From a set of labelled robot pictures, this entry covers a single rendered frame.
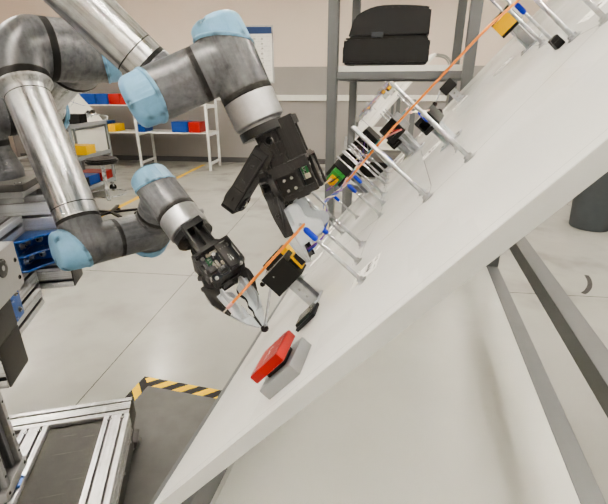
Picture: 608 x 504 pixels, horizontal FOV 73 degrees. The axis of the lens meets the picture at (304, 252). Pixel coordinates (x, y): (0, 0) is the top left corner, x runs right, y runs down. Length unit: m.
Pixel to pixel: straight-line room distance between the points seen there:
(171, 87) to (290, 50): 7.66
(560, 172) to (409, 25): 1.33
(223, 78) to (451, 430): 0.71
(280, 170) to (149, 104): 0.19
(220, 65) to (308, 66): 7.59
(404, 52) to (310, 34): 6.65
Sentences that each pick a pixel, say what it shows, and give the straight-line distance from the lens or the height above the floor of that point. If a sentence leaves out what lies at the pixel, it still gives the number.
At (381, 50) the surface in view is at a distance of 1.63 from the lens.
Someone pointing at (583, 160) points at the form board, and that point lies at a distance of 0.33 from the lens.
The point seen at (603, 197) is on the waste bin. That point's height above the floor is 0.37.
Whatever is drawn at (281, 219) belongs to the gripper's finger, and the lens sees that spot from 0.59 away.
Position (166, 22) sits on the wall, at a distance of 8.92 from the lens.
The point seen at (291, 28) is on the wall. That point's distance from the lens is 8.28.
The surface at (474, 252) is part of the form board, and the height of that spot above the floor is 1.27.
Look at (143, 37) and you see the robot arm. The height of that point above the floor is 1.46.
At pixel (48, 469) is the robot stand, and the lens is 1.76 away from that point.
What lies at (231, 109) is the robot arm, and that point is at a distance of 0.61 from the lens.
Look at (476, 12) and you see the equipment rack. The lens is 1.56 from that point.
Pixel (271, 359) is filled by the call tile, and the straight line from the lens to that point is 0.46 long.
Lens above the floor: 1.39
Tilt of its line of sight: 22 degrees down
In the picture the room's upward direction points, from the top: straight up
